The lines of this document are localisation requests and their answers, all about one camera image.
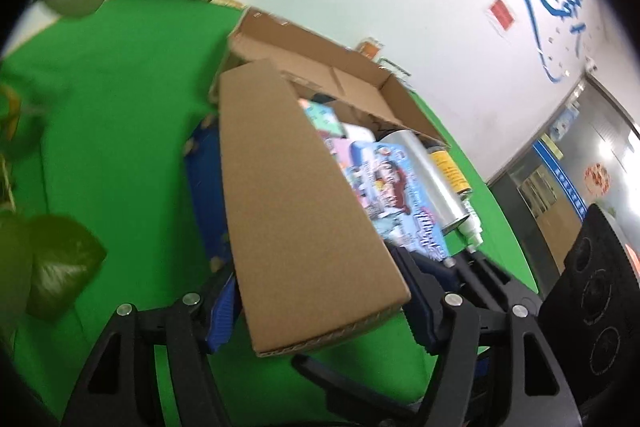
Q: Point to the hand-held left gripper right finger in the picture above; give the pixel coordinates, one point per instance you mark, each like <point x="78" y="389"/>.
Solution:
<point x="420" y="307"/>

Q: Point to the white desk sign holder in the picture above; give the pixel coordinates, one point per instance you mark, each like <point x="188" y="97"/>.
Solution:
<point x="395" y="67"/>

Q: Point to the brown cardboard box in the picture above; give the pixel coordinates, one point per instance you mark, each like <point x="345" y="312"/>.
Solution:
<point x="280" y="207"/>

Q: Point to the large-leaf green plant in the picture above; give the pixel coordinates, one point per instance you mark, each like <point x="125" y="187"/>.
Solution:
<point x="60" y="257"/>

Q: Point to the yellow label jar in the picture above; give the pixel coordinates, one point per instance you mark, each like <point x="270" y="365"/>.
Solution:
<point x="450" y="172"/>

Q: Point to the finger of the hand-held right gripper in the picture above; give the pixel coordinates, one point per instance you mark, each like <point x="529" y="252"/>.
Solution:
<point x="487" y="277"/>
<point x="360" y="377"/>

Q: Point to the blue printed box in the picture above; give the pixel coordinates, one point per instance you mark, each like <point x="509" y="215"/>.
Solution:
<point x="395" y="187"/>

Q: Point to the green table cloth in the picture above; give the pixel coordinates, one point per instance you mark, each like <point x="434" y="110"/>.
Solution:
<point x="125" y="107"/>

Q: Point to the silver metal can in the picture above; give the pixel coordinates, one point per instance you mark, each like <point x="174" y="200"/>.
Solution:
<point x="440" y="207"/>

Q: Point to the red wall sign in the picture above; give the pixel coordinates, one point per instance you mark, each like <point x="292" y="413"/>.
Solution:
<point x="500" y="14"/>

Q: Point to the white plastic bottle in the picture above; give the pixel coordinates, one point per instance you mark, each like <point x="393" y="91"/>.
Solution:
<point x="472" y="232"/>

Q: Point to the glass door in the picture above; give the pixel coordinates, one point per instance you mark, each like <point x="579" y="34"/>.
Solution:
<point x="575" y="157"/>

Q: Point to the pastel puzzle cube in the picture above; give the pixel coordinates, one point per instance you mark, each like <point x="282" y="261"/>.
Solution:
<point x="320" y="117"/>

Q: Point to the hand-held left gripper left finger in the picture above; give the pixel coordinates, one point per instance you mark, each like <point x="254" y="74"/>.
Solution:
<point x="220" y="312"/>

